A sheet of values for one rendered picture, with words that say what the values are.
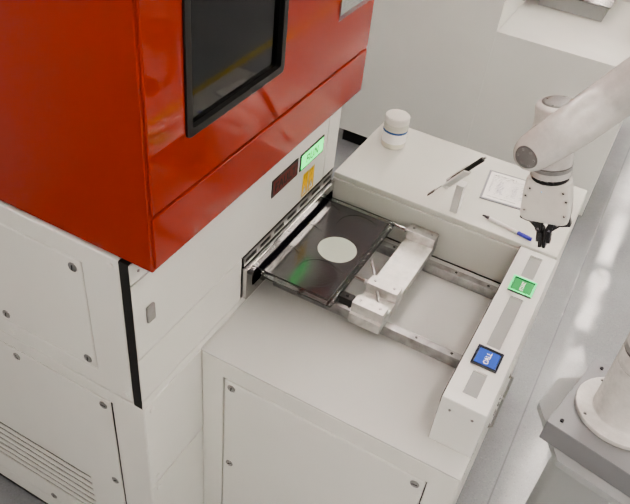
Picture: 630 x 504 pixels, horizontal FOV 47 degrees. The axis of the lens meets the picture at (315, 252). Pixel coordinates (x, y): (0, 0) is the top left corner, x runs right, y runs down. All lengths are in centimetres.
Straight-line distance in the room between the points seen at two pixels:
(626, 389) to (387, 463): 50
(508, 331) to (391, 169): 62
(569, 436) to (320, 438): 52
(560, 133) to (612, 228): 244
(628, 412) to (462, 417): 34
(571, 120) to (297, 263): 73
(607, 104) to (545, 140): 12
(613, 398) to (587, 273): 190
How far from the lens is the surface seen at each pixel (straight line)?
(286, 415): 164
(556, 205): 157
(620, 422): 163
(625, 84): 138
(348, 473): 168
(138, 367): 146
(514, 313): 167
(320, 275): 173
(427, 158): 209
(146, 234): 119
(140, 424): 161
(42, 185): 131
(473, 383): 150
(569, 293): 332
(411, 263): 184
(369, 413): 157
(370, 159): 204
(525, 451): 267
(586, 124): 139
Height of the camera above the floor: 206
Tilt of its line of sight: 41 degrees down
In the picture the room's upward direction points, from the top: 7 degrees clockwise
